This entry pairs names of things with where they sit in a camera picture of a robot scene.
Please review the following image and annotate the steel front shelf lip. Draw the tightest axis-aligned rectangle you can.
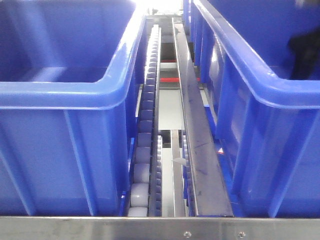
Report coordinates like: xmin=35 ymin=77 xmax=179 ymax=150
xmin=0 ymin=216 xmax=320 ymax=240

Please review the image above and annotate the white roller track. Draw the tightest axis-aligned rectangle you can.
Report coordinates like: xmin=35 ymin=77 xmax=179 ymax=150
xmin=128 ymin=24 xmax=162 ymax=217

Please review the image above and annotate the large blue bin left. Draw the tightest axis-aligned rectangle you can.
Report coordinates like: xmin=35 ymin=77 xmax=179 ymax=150
xmin=0 ymin=0 xmax=147 ymax=216

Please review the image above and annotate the large blue bin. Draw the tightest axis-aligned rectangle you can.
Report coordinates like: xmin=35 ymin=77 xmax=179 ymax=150
xmin=0 ymin=0 xmax=147 ymax=216
xmin=183 ymin=0 xmax=320 ymax=218

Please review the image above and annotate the large blue bin right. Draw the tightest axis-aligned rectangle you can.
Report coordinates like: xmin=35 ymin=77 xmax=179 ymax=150
xmin=183 ymin=0 xmax=320 ymax=218

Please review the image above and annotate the steel divider rail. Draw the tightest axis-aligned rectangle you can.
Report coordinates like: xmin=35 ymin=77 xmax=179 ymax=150
xmin=172 ymin=17 xmax=234 ymax=217

